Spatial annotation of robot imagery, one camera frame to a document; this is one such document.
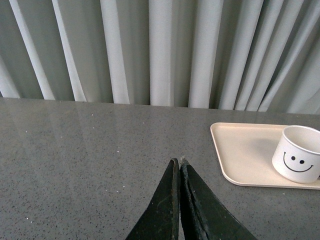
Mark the white smiley mug black handle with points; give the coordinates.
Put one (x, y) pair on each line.
(297, 155)

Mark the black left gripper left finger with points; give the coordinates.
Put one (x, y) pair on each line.
(160, 220)

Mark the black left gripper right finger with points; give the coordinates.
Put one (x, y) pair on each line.
(203, 216)

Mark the white pleated curtain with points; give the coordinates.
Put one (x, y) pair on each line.
(246, 55)

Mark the pale pink rectangular tray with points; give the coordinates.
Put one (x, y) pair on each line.
(245, 152)

